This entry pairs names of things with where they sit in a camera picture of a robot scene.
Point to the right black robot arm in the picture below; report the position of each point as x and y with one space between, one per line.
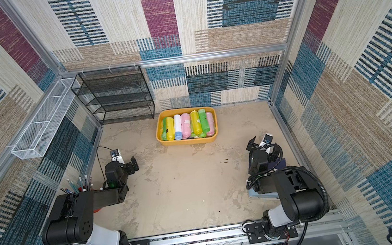
302 196

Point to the pink roll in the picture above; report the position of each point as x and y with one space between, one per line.
185 124
210 119

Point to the red pencil cup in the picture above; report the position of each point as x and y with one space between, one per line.
78 186

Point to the small yellow roll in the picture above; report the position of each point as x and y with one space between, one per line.
170 128

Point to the dark blue notebook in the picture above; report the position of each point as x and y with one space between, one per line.
277 165

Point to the white wire wall basket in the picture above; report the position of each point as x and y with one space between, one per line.
38 135

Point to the black mesh shelf rack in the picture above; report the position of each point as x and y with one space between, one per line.
115 95

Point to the white roll blue end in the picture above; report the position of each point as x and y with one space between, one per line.
178 127

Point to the dark green roll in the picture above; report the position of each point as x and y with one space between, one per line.
164 130

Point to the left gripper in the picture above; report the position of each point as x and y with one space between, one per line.
129 166

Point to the yellow plastic storage box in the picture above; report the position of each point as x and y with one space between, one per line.
171 113

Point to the light blue stapler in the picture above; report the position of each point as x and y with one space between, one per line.
264 196

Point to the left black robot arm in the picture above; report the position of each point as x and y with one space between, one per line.
71 220

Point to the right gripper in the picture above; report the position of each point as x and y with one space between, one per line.
253 145

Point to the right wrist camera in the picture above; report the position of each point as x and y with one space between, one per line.
266 142

